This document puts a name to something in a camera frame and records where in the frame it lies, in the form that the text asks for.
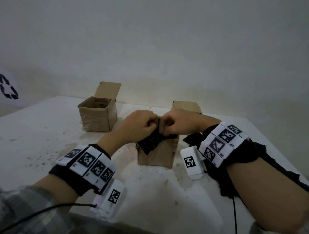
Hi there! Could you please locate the person's left hand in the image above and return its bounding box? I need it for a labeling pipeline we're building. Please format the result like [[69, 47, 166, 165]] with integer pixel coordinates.
[[96, 110, 159, 156]]

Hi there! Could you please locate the person's right hand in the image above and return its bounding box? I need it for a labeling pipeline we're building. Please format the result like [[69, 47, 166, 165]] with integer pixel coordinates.
[[159, 109, 221, 137]]

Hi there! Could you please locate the paper box with white lid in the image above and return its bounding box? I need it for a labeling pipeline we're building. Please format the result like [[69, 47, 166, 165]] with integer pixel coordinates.
[[172, 101, 203, 115]]

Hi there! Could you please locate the black bubble wrap sheet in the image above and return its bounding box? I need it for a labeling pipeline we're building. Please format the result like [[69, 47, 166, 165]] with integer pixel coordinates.
[[136, 128, 178, 156]]

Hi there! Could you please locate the paper box with notched rim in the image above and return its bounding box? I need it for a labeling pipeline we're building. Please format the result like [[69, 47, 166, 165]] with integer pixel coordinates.
[[137, 115, 180, 169]]

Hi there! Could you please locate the paper box with tall flap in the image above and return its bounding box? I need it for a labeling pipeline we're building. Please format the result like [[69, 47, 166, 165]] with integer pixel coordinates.
[[78, 81, 122, 132]]

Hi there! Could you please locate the pile of black bubble wrap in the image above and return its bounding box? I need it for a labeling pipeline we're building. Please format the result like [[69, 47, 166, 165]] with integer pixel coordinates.
[[183, 132, 309, 199]]

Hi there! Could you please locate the person's right forearm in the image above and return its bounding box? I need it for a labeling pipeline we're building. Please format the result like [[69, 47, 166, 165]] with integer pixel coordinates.
[[227, 158, 309, 234]]

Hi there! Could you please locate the person's left forearm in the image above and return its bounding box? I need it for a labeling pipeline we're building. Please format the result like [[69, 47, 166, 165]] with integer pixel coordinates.
[[0, 173, 79, 234]]

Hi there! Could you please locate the left wrist marker band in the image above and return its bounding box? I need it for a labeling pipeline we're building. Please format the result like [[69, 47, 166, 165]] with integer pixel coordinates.
[[49, 144, 116, 196]]

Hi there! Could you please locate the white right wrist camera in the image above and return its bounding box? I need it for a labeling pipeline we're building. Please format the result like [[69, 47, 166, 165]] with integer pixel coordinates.
[[180, 146, 207, 181]]

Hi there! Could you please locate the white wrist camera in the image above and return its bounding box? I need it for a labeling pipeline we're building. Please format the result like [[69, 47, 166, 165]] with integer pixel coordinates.
[[180, 146, 207, 181], [90, 179, 125, 219]]

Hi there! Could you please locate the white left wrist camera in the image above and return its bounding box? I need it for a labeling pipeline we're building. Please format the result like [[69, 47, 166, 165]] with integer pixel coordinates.
[[90, 179, 125, 219]]

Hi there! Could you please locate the black right camera cable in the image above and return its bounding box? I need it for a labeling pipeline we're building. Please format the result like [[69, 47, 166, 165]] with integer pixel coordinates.
[[231, 196, 239, 234]]

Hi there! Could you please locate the black camera cable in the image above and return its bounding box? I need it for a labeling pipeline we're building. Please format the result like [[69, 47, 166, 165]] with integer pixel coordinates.
[[0, 203, 98, 233], [231, 196, 239, 234]]

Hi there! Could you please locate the black left camera cable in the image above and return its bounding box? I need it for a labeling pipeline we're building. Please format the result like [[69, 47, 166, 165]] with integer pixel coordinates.
[[0, 203, 98, 233]]

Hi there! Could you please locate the black and white wall marker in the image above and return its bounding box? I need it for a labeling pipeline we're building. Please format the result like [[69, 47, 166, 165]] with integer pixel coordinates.
[[0, 73, 19, 100]]

